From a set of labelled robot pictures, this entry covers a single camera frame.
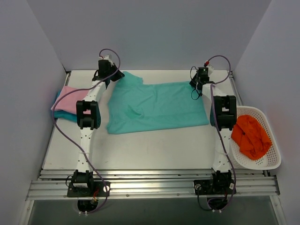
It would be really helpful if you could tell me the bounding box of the aluminium rail frame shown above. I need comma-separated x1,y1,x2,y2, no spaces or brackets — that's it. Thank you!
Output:
25,70,281,201

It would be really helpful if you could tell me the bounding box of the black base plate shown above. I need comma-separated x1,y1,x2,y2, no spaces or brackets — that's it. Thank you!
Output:
67,181,111,197
193,180,236,195

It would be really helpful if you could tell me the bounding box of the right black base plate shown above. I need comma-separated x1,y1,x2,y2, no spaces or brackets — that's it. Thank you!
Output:
193,180,236,195

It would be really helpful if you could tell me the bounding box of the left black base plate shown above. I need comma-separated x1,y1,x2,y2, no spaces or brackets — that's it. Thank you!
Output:
67,181,111,197

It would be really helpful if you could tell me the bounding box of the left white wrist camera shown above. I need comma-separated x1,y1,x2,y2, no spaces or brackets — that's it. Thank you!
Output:
99,54,112,62

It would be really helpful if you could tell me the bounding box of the folded teal t shirt underneath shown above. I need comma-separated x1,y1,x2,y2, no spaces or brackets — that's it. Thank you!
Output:
51,92,77,122

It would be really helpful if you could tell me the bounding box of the teal t shirt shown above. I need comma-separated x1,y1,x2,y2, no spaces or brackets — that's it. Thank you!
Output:
106,71,209,135

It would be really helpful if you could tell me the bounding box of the black looped cable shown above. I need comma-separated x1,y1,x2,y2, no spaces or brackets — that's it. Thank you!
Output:
189,65,203,101

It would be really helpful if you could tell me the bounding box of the white plastic perforated basket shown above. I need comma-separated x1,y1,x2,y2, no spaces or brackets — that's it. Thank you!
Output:
230,106,282,170

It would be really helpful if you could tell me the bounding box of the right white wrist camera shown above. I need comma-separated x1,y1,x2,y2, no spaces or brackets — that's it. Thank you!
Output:
204,61,214,76

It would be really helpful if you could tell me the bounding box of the folded pink t shirt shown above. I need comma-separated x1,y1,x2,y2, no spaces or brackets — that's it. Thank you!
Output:
54,86,89,114

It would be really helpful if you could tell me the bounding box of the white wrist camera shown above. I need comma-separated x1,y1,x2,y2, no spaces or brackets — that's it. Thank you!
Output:
204,61,214,76
99,54,112,62

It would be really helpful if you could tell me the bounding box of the orange t shirt in basket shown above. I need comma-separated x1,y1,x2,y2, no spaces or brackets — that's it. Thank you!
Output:
231,115,272,160

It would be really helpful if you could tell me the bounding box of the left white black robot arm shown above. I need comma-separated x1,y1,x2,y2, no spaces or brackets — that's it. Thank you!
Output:
71,55,124,196

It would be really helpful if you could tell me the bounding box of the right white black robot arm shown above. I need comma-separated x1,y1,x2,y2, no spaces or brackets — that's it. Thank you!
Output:
190,66,237,173

